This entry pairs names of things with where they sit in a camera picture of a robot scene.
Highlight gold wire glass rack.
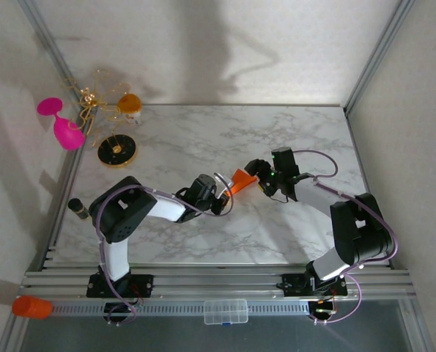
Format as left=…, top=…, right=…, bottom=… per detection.
left=59, top=69, right=140, bottom=169

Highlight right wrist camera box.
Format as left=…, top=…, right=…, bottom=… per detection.
left=271, top=146, right=300, bottom=179

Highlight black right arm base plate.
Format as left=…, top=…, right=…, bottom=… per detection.
left=281, top=273, right=349, bottom=297

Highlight grey slotted cable duct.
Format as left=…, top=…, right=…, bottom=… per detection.
left=51, top=301, right=312, bottom=317

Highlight small black bottle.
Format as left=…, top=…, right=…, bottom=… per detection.
left=67, top=197, right=90, bottom=221

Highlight aluminium mounting rail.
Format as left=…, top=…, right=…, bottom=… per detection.
left=18, top=269, right=416, bottom=304

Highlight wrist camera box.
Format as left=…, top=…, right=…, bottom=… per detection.
left=217, top=175, right=237, bottom=201
left=271, top=146, right=300, bottom=179

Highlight orange plastic cup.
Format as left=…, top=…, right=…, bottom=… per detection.
left=11, top=295, right=54, bottom=319

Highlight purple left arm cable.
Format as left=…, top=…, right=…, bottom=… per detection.
left=92, top=172, right=237, bottom=326

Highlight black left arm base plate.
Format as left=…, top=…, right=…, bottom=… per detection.
left=86, top=274, right=155, bottom=298

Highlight clear plastic organizer box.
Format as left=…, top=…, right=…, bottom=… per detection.
left=203, top=298, right=248, bottom=326

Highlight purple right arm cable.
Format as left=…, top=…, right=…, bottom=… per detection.
left=292, top=148, right=400, bottom=326

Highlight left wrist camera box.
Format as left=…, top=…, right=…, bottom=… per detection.
left=217, top=175, right=237, bottom=201

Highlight pink plastic wine glass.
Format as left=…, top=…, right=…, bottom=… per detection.
left=37, top=97, right=86, bottom=151

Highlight aluminium frame post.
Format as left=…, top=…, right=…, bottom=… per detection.
left=344, top=0, right=415, bottom=117
left=18, top=0, right=83, bottom=111

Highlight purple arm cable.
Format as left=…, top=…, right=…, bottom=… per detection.
left=92, top=172, right=237, bottom=326
left=292, top=148, right=400, bottom=326

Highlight orange paper sheet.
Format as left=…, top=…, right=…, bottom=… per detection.
left=230, top=167, right=259, bottom=194

